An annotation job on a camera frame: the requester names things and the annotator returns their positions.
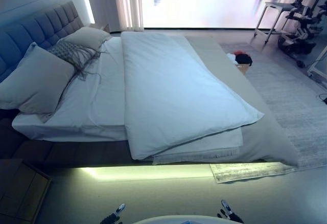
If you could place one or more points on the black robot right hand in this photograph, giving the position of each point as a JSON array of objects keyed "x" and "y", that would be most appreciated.
[{"x": 233, "y": 219}]

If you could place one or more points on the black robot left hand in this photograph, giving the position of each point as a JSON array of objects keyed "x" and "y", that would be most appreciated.
[{"x": 112, "y": 219}]

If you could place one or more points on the white duvet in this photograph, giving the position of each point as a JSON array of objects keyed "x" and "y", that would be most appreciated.
[{"x": 178, "y": 80}]

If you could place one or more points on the beige bed blanket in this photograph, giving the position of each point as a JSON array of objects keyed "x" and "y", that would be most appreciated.
[{"x": 260, "y": 137}]

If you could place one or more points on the white bed sheet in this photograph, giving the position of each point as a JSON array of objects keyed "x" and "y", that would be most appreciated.
[{"x": 102, "y": 101}]

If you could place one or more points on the dark wooden nightstand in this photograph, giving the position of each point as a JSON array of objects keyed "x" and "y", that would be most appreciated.
[{"x": 20, "y": 190}]

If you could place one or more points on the grey floor rug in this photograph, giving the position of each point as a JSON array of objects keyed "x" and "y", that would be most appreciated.
[{"x": 293, "y": 111}]

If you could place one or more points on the cardboard box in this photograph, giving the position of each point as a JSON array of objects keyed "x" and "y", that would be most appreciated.
[{"x": 244, "y": 69}]

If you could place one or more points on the large grey pillow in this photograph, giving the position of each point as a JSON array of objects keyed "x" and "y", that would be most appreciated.
[{"x": 33, "y": 80}]

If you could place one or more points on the black garment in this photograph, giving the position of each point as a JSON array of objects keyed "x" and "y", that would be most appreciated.
[{"x": 244, "y": 59}]

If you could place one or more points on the white garment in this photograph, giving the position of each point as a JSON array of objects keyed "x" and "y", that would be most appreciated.
[{"x": 232, "y": 58}]

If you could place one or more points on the red garment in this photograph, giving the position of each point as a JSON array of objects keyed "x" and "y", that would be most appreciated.
[{"x": 240, "y": 53}]

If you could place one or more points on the knitted fringed grey cushion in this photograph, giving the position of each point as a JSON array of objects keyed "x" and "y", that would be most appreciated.
[{"x": 66, "y": 51}]

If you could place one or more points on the white cart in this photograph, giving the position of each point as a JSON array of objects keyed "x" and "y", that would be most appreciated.
[{"x": 319, "y": 68}]

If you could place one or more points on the small beige pillow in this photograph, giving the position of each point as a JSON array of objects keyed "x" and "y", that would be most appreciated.
[{"x": 87, "y": 37}]

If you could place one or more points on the black wheeled machine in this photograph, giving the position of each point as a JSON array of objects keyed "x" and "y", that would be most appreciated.
[{"x": 296, "y": 45}]

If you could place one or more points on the small wooden nightstand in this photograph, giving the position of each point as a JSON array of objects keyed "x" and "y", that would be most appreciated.
[{"x": 98, "y": 27}]

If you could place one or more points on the tufted grey headboard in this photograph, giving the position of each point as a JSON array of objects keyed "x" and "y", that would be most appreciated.
[{"x": 38, "y": 27}]

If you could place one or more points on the sheer white curtain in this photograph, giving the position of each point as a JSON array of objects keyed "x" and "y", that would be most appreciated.
[{"x": 127, "y": 4}]

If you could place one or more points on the metal rolling table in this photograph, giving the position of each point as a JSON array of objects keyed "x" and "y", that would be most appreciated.
[{"x": 276, "y": 5}]

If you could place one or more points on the dark bed frame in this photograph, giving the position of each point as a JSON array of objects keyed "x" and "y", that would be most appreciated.
[{"x": 64, "y": 152}]

